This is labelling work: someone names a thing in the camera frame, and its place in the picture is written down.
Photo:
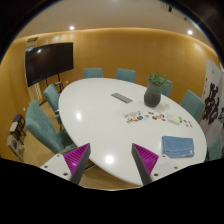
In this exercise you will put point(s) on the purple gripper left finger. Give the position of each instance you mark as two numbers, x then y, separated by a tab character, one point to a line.
76	161

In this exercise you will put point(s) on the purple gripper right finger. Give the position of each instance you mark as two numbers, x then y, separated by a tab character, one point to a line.
145	161

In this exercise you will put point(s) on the blue folded towel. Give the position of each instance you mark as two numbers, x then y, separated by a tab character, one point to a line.
177	147

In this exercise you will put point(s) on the colourful stickers pile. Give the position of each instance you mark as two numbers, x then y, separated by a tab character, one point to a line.
138	116

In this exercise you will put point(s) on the teal chair near left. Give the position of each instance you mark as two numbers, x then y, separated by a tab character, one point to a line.
40	126

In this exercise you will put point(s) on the white packet with green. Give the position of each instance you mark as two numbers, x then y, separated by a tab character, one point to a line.
174	119

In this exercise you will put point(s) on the grey plant pot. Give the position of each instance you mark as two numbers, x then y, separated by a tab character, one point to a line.
152	95

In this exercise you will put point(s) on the white step stool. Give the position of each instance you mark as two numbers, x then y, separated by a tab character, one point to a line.
15	147

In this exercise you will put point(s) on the small black stool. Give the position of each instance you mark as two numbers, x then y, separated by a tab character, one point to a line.
17	127

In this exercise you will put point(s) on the teal chair left middle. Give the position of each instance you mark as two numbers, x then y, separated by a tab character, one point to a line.
52	96

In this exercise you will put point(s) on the teal chair near right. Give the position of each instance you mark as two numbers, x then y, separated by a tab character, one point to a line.
214	151

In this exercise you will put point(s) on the teal chair behind plant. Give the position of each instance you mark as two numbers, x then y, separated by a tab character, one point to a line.
166	89

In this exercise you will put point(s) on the white calligraphy banner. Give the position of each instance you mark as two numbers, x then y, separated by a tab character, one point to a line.
212	121

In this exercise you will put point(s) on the green potted plant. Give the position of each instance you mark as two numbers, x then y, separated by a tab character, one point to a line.
157	79

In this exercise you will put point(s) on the teal chair far left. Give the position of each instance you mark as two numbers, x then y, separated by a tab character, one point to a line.
92	73

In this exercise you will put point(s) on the teal chair far middle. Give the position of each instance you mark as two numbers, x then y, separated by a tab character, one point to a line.
125	75

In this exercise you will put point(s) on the large black wall screen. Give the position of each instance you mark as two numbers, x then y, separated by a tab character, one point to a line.
48	60

